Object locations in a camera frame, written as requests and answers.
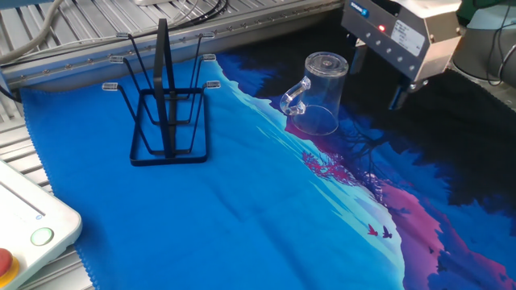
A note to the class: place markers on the grey Schunk gripper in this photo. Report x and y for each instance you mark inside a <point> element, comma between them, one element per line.
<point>395,44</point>

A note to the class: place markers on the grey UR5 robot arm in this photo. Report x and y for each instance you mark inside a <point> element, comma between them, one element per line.
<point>489,44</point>

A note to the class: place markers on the blue landscape print cloth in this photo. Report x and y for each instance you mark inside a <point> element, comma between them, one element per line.
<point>242,241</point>

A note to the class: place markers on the white teach pendant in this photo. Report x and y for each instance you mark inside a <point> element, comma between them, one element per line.
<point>24,209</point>

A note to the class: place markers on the aluminium table edge rail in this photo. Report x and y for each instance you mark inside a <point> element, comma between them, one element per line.
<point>80,64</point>

